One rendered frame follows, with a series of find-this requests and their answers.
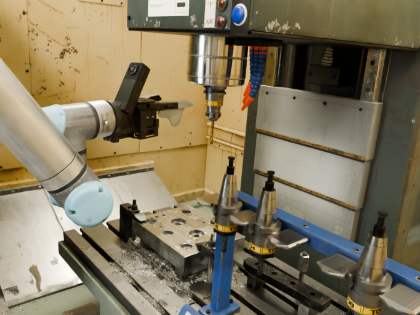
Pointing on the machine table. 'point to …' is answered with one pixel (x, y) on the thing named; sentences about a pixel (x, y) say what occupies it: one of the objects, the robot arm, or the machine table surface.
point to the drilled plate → (190, 262)
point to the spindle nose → (215, 61)
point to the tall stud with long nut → (302, 265)
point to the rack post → (222, 280)
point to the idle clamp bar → (309, 305)
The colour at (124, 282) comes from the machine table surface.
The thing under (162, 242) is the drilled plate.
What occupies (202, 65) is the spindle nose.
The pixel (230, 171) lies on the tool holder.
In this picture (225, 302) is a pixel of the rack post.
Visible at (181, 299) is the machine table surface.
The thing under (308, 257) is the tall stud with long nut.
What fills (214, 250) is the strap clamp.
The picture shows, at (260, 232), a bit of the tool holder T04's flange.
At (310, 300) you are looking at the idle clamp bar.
